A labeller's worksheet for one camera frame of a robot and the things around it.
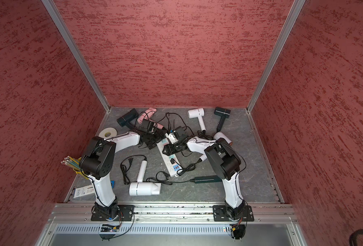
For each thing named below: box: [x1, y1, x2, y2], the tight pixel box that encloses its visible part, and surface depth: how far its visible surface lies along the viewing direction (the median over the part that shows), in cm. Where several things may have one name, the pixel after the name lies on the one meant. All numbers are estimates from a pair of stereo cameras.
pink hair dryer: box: [137, 107, 165, 130], surface depth 112 cm
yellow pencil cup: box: [60, 155, 90, 180], surface depth 77 cm
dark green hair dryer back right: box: [213, 107, 231, 133], surface depth 115 cm
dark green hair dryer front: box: [189, 175, 223, 184], surface depth 86 cm
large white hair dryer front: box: [128, 159, 162, 197], surface depth 79 cm
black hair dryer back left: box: [116, 108, 139, 131], surface depth 112 cm
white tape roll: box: [98, 127, 118, 139], surface depth 106 cm
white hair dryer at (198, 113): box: [187, 108, 207, 132], surface depth 115 cm
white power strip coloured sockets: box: [156, 138, 184, 178], surface depth 90 cm
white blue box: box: [73, 184, 96, 199], surface depth 81 cm
